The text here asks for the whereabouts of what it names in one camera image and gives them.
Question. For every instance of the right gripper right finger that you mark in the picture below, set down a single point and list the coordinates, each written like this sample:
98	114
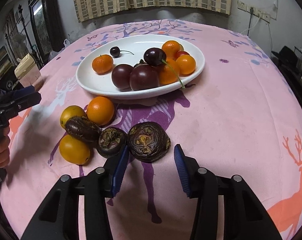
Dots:
244	215

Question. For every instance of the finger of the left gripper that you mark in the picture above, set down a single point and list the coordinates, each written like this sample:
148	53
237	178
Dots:
24	92
18	101

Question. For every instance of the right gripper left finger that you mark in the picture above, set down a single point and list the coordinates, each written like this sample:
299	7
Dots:
57	215

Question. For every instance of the large front tangerine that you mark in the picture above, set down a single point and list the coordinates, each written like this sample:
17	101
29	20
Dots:
102	64

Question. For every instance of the small dark mangosteen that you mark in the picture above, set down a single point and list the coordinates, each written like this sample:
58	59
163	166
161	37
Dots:
111	141

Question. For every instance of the large dark plum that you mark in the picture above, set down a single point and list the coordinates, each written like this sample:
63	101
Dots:
121	76

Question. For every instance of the dark cherry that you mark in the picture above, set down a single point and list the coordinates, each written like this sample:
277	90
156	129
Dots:
115	52

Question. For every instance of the red cherry tomato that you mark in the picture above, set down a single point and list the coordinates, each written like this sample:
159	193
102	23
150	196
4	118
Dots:
181	53

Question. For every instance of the left hand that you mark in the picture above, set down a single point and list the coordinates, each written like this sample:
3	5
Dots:
4	148

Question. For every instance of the cream lidded drink cup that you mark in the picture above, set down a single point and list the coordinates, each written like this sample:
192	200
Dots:
28	73

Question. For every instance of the yellow orange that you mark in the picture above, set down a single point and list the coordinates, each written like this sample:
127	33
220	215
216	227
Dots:
69	112
74	151

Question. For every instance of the dark passion fruit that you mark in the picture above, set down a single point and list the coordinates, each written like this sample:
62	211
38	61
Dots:
81	128

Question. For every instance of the middle small orange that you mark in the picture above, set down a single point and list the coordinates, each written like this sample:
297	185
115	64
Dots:
100	110

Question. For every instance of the dark framed picture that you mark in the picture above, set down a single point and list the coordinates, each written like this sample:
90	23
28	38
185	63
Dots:
46	25

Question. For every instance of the pink deer tablecloth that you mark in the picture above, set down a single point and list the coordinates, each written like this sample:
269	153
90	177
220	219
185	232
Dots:
238	117

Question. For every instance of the large mangosteen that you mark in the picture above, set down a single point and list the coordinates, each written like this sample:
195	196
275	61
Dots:
148	142

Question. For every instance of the white oval plate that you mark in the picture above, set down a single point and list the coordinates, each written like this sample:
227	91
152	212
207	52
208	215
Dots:
135	47

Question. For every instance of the peeled tangerine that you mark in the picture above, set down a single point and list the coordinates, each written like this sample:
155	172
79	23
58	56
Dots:
166	75

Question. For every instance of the right orange tangerine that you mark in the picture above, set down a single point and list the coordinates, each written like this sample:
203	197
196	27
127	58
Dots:
171	48

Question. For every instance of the black hat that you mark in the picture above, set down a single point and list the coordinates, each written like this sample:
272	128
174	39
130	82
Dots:
286	56

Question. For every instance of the wall power strip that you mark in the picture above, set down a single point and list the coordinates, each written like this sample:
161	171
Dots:
253	10

